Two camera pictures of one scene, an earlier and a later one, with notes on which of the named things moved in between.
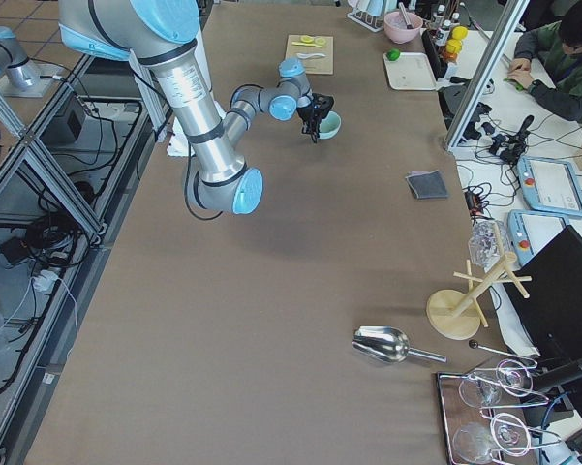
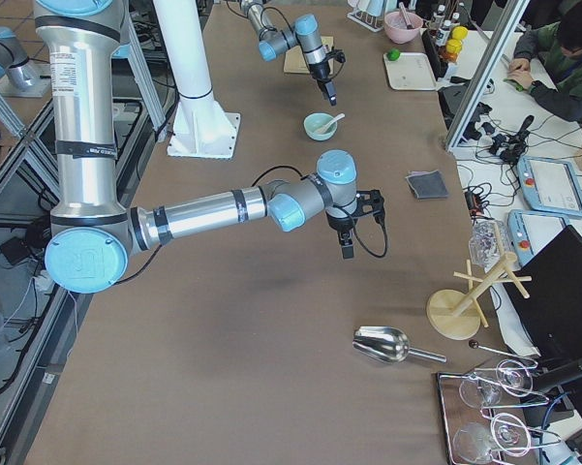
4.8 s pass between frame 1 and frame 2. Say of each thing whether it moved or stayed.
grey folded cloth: stayed
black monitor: stayed
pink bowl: stayed
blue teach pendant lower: stayed
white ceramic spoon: moved
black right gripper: moved
